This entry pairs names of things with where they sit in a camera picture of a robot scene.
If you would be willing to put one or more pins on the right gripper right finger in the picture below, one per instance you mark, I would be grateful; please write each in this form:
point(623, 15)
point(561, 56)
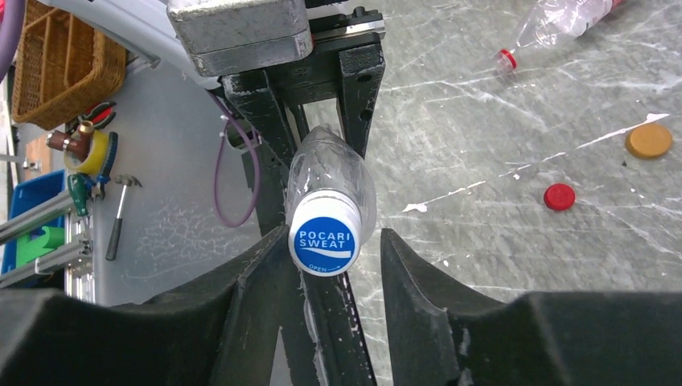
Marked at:
point(442, 332)

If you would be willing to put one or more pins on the blue white bottle cap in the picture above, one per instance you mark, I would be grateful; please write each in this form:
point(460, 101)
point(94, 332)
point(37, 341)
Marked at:
point(324, 236)

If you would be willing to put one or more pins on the yellow tape roll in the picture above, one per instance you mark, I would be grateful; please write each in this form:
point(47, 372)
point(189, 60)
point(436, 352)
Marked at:
point(101, 156)

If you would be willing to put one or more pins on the wicker basket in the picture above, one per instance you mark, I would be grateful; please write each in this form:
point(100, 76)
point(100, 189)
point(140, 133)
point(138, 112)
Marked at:
point(64, 67)

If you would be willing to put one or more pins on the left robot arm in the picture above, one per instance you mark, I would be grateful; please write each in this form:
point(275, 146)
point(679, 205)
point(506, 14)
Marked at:
point(144, 28)

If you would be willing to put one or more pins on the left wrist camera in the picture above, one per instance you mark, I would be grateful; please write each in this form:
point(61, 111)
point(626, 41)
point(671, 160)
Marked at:
point(224, 37)

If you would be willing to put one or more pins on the red handled pliers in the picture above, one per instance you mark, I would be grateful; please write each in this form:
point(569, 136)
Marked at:
point(100, 115)

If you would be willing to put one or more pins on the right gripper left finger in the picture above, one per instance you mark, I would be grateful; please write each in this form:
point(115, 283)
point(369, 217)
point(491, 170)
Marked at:
point(218, 329)

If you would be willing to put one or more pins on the red bottle cap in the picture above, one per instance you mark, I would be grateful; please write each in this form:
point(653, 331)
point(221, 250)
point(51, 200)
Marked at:
point(559, 197)

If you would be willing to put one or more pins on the small clear plastic bottle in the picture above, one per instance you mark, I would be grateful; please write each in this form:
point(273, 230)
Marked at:
point(325, 161)

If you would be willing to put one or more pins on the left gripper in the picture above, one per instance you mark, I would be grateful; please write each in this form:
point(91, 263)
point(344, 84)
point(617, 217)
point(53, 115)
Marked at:
point(347, 62)

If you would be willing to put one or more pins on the green clamp tool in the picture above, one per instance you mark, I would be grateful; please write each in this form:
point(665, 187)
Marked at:
point(82, 188)

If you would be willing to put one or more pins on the clear red-label water bottle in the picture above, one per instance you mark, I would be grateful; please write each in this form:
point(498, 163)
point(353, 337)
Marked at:
point(548, 27)

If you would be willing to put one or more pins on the grey metal hammer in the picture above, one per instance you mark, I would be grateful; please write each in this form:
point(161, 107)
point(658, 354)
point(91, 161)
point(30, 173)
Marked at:
point(126, 181)

